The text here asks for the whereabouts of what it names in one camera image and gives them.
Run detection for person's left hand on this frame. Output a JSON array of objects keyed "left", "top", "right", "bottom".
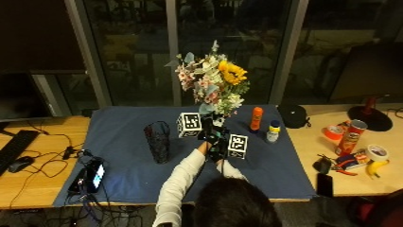
[{"left": 197, "top": 114, "right": 221, "bottom": 149}]

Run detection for blue table cloth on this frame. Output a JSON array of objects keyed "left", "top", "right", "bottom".
[{"left": 52, "top": 104, "right": 320, "bottom": 207}]

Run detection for person's right hand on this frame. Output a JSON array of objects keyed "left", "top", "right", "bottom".
[{"left": 208, "top": 127, "right": 232, "bottom": 164}]

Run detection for black keyboard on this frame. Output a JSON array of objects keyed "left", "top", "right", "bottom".
[{"left": 0, "top": 129, "right": 42, "bottom": 177}]

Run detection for orange bottle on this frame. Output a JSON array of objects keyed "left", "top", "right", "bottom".
[{"left": 249, "top": 106, "right": 265, "bottom": 132}]

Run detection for phone with lit screen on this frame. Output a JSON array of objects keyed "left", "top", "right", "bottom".
[{"left": 84, "top": 156, "right": 107, "bottom": 194}]

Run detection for black round pouch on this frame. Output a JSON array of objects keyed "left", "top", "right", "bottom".
[{"left": 276, "top": 103, "right": 313, "bottom": 130}]

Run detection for black computer mouse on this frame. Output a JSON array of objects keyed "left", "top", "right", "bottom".
[{"left": 7, "top": 155, "right": 37, "bottom": 174}]

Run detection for orange tape roll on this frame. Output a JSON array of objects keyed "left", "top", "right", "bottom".
[{"left": 322, "top": 124, "right": 345, "bottom": 142}]

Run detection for red chips can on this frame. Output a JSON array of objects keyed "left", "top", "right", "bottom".
[{"left": 334, "top": 118, "right": 369, "bottom": 157}]

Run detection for black cable bundle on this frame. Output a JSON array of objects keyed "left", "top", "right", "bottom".
[{"left": 10, "top": 119, "right": 144, "bottom": 227}]

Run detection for white tape roll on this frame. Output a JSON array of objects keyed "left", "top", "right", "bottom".
[{"left": 365, "top": 144, "right": 392, "bottom": 163}]

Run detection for black stand with red pole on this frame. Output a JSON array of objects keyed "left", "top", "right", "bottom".
[{"left": 346, "top": 94, "right": 394, "bottom": 132}]

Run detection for black phone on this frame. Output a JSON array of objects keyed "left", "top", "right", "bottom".
[{"left": 317, "top": 172, "right": 336, "bottom": 199}]

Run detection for red handled pliers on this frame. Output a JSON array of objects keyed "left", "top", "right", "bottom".
[{"left": 332, "top": 159, "right": 360, "bottom": 177}]

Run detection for white marker cube left glove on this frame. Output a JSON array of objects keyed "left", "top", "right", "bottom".
[{"left": 176, "top": 112, "right": 204, "bottom": 139}]

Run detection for white marker cube right glove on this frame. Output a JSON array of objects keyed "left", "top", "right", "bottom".
[{"left": 227, "top": 133, "right": 249, "bottom": 160}]

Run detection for yellow banana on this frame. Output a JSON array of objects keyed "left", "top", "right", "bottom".
[{"left": 366, "top": 159, "right": 392, "bottom": 179}]

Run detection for small black pouch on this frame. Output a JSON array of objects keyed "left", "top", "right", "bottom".
[{"left": 313, "top": 154, "right": 334, "bottom": 175}]

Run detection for colourful snack packet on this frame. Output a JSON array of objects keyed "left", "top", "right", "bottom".
[{"left": 341, "top": 150, "right": 373, "bottom": 168}]

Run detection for dark monitor on red stand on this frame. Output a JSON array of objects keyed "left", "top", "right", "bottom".
[{"left": 328, "top": 42, "right": 403, "bottom": 104}]

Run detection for white bottle with blue cap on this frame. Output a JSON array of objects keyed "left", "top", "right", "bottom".
[{"left": 265, "top": 119, "right": 283, "bottom": 145}]

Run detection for mixed flower bouquet with sunflower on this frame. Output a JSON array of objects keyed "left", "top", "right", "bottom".
[{"left": 164, "top": 40, "right": 252, "bottom": 128}]

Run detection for white marker cube glove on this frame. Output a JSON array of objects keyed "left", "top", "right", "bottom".
[
  {"left": 176, "top": 112, "right": 204, "bottom": 139},
  {"left": 227, "top": 133, "right": 249, "bottom": 160}
]

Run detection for black computer monitor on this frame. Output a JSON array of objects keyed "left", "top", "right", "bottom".
[{"left": 0, "top": 69, "right": 56, "bottom": 123}]

